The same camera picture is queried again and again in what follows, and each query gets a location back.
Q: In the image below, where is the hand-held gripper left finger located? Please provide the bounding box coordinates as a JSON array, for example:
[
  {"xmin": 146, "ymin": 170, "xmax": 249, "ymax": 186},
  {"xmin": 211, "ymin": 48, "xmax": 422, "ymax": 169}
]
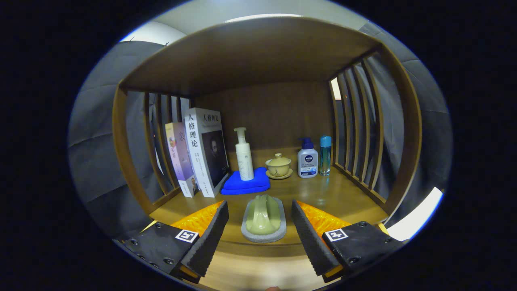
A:
[{"xmin": 121, "ymin": 200, "xmax": 229, "ymax": 283}]

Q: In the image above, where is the wooden cabinet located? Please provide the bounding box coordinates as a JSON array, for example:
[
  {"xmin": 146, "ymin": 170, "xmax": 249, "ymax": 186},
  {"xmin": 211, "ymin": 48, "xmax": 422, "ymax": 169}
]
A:
[{"xmin": 112, "ymin": 16, "xmax": 422, "ymax": 259}]

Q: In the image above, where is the white grey appliance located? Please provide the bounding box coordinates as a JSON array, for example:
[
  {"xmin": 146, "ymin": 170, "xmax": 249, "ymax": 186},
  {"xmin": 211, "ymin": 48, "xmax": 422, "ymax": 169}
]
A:
[{"xmin": 386, "ymin": 187, "xmax": 443, "ymax": 242}]

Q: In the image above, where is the thick white book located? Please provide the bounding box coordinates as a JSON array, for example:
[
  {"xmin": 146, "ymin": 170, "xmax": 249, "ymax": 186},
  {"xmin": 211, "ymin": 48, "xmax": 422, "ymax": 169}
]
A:
[{"xmin": 184, "ymin": 108, "xmax": 231, "ymax": 198}]

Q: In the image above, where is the purple book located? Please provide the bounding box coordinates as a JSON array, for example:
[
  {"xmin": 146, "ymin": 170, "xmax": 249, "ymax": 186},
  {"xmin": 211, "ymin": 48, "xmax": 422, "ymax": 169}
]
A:
[{"xmin": 165, "ymin": 122, "xmax": 199, "ymax": 198}]

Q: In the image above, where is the teal bottle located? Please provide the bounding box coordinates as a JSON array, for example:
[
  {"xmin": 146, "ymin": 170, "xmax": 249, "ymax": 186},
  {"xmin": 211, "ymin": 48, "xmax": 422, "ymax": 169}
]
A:
[{"xmin": 319, "ymin": 135, "xmax": 332, "ymax": 176}]

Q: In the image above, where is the white bottle blue pump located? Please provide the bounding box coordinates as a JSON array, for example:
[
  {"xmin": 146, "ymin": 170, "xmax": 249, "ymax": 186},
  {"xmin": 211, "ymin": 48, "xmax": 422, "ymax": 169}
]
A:
[{"xmin": 298, "ymin": 137, "xmax": 319, "ymax": 179}]

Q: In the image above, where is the yellow lidded teacup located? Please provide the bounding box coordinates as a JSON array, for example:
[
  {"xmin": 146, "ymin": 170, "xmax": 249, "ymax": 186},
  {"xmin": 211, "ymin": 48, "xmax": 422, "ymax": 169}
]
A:
[{"xmin": 265, "ymin": 153, "xmax": 293, "ymax": 180}]

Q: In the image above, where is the green scrubbing brush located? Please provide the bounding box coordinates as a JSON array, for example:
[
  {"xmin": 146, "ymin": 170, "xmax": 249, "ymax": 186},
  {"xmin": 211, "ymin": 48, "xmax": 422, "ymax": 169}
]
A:
[{"xmin": 241, "ymin": 194, "xmax": 287, "ymax": 244}]

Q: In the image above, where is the wooden countertop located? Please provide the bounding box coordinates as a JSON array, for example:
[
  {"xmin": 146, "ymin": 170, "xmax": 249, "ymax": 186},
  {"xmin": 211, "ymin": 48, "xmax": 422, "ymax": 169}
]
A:
[{"xmin": 149, "ymin": 148, "xmax": 389, "ymax": 257}]

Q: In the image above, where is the blue folded cloth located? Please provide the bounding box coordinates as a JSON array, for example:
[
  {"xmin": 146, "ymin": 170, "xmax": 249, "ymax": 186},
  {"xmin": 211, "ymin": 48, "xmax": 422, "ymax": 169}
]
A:
[{"xmin": 221, "ymin": 167, "xmax": 271, "ymax": 195}]

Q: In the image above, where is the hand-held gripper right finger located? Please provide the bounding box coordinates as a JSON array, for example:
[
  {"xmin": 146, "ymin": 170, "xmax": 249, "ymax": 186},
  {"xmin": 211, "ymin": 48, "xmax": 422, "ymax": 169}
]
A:
[{"xmin": 291, "ymin": 200, "xmax": 406, "ymax": 283}]

